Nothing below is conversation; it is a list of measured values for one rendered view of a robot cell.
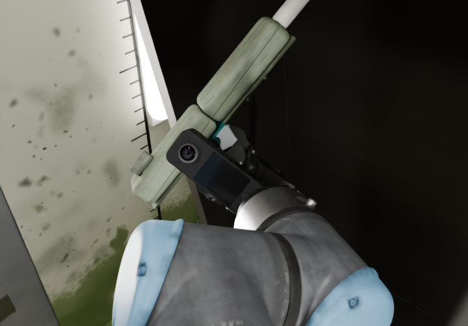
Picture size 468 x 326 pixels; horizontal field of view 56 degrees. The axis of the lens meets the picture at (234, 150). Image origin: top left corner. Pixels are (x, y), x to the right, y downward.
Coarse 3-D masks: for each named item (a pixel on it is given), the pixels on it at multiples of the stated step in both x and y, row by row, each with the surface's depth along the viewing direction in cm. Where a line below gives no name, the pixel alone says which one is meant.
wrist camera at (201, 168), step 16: (192, 128) 51; (176, 144) 49; (192, 144) 48; (208, 144) 49; (176, 160) 49; (192, 160) 49; (208, 160) 49; (224, 160) 49; (192, 176) 49; (208, 176) 49; (224, 176) 49; (240, 176) 49; (208, 192) 49; (224, 192) 49; (240, 192) 49
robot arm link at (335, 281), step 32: (288, 224) 40; (320, 224) 40; (320, 256) 35; (352, 256) 36; (320, 288) 33; (352, 288) 32; (384, 288) 34; (320, 320) 32; (352, 320) 33; (384, 320) 35
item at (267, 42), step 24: (288, 0) 58; (264, 24) 57; (288, 24) 59; (240, 48) 59; (264, 48) 57; (240, 72) 58; (264, 72) 59; (216, 96) 58; (240, 96) 59; (192, 120) 59; (216, 120) 60; (168, 144) 60; (216, 144) 64; (144, 168) 62; (168, 168) 60; (144, 192) 61; (168, 192) 62
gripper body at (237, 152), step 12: (240, 156) 53; (252, 156) 53; (252, 168) 52; (264, 168) 53; (276, 168) 59; (264, 180) 53; (276, 180) 54; (288, 180) 56; (252, 192) 47; (240, 204) 48
